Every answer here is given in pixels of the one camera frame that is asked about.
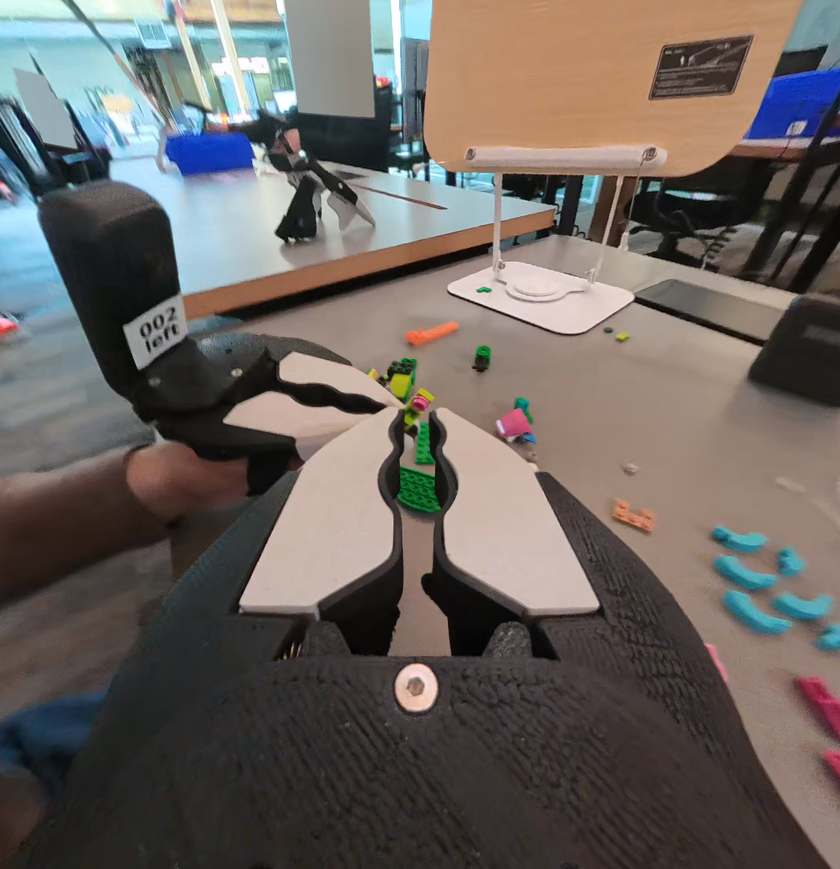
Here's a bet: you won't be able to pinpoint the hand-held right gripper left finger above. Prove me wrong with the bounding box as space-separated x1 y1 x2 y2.
238 407 403 617

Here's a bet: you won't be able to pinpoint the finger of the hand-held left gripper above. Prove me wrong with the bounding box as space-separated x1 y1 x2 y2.
222 392 388 444
276 351 405 413

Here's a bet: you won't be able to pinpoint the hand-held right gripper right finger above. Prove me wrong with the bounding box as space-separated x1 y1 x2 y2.
430 406 602 617

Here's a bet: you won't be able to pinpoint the dark green lego build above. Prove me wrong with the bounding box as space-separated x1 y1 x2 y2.
367 358 421 403

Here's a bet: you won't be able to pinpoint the green wedge build pink studs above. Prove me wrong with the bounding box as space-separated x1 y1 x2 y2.
401 387 437 435

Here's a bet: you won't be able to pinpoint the person's left forearm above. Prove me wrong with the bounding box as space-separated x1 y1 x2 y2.
0 451 173 615

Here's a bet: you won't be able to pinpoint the pink lego assembly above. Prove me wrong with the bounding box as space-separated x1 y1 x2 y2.
494 396 538 446

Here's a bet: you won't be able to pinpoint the orange brown lego plate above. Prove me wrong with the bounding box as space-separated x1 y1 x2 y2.
610 498 657 532

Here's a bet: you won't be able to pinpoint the person's left hand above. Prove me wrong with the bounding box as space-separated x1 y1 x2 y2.
123 440 252 522

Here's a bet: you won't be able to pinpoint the blue storage bin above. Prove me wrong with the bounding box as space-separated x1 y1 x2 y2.
741 64 840 141
165 130 255 177

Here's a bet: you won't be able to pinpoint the spare hand-held gripper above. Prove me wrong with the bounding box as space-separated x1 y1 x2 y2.
260 110 379 244

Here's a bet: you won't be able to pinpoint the group of teal curved bricks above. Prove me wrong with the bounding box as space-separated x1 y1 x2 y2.
709 524 840 653

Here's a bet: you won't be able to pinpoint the black charging case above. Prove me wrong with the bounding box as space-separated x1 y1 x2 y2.
747 292 840 407

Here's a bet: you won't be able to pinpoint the person's leg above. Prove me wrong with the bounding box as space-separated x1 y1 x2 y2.
0 689 112 798

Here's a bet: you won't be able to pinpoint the wooden desk lamp white base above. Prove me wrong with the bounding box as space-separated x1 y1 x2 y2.
423 0 805 335

